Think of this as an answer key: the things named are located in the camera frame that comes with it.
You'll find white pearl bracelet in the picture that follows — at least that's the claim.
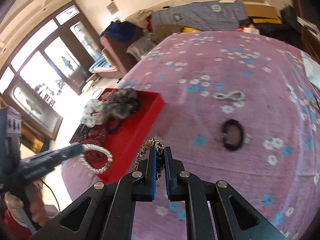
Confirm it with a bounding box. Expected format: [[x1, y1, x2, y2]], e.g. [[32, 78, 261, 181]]
[[78, 143, 114, 175]]

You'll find black hair tie with charm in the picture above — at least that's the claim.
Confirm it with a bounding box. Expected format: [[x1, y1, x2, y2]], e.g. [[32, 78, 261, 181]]
[[220, 119, 246, 152]]

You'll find dark red dotted scrunchie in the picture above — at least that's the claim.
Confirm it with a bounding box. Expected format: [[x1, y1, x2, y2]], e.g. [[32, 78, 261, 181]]
[[82, 126, 107, 162]]

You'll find leopard bead bracelet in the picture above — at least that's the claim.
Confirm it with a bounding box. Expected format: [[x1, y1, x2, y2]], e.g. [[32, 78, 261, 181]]
[[134, 137, 165, 181]]

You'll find white floral scrunchie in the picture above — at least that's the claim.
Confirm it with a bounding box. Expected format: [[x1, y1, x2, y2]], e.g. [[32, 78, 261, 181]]
[[80, 99, 107, 128]]

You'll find grey pleated scrunchie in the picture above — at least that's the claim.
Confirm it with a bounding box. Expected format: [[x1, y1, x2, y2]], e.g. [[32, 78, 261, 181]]
[[105, 88, 140, 120]]

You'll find pearl chain bracelet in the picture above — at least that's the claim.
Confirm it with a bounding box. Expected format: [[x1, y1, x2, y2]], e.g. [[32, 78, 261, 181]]
[[212, 90, 246, 103]]

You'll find black hair claw clip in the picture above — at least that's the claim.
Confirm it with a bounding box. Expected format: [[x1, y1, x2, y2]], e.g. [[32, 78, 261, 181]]
[[72, 124, 91, 142]]

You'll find red plaid scrunchie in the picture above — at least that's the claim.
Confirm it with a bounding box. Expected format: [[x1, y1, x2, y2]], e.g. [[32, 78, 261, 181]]
[[100, 90, 118, 103]]

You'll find red sleeve left forearm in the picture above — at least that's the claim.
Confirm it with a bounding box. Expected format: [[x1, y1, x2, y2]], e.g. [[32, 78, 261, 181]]
[[4, 209, 32, 240]]

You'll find left hand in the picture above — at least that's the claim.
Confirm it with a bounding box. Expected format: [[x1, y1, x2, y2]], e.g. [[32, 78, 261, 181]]
[[4, 179, 48, 227]]

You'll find red tray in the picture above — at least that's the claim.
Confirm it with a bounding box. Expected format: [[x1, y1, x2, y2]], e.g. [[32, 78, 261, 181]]
[[79, 90, 164, 184]]

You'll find small round stool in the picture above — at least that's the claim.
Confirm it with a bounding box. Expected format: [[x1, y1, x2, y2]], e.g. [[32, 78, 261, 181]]
[[82, 77, 102, 99]]

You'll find wooden glass door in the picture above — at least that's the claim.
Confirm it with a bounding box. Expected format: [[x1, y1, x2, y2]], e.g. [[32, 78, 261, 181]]
[[1, 1, 101, 140]]

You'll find pink floral bedspread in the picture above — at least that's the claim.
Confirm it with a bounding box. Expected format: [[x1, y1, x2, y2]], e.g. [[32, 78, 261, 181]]
[[61, 30, 320, 240]]

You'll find blue cushion on chaise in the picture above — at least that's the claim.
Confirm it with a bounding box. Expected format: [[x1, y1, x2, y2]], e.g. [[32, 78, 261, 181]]
[[88, 55, 111, 73]]

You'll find brown sofa armchair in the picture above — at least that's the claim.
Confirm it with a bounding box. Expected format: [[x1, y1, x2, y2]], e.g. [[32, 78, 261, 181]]
[[93, 28, 143, 79]]

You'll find grey silk pillow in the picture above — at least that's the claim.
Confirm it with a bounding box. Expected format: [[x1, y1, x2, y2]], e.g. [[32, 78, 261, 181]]
[[126, 35, 157, 61]]

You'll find blue jacket on sofa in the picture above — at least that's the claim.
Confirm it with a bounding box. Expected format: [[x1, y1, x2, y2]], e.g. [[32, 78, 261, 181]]
[[99, 21, 137, 43]]

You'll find white paper on bed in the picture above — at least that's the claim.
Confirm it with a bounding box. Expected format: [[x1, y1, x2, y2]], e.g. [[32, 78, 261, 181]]
[[300, 50, 320, 89]]

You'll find yellow bag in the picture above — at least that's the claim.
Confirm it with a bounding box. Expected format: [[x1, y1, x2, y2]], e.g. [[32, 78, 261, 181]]
[[181, 27, 201, 33]]

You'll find blue plaid quilt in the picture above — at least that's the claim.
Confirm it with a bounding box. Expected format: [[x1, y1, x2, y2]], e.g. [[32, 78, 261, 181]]
[[151, 1, 248, 31]]

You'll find cardboard box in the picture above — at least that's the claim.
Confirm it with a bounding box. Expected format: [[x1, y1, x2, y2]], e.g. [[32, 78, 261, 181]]
[[244, 4, 278, 19]]

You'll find black hair tie in tray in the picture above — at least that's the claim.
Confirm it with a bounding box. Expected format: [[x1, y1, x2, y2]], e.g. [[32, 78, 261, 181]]
[[105, 117, 124, 134]]

